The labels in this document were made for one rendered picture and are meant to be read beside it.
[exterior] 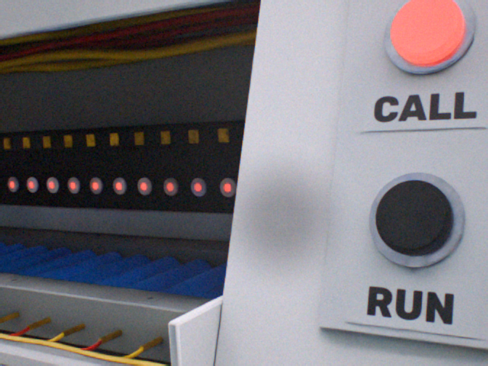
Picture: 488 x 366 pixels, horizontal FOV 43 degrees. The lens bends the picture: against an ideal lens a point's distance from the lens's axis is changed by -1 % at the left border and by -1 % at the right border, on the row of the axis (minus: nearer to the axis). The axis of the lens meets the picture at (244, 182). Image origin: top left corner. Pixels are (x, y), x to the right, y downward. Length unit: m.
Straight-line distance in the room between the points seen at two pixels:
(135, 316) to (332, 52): 0.14
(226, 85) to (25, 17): 0.19
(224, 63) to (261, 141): 0.28
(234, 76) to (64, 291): 0.20
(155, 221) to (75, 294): 0.12
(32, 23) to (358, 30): 0.14
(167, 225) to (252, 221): 0.23
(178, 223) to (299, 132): 0.23
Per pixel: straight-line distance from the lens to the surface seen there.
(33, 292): 0.30
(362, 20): 0.16
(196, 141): 0.37
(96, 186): 0.42
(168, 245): 0.36
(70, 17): 0.25
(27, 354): 0.27
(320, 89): 0.16
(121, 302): 0.26
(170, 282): 0.31
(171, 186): 0.38
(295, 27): 0.17
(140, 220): 0.40
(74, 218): 0.44
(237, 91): 0.42
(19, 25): 0.27
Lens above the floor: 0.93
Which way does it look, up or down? 11 degrees up
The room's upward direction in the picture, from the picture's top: 7 degrees clockwise
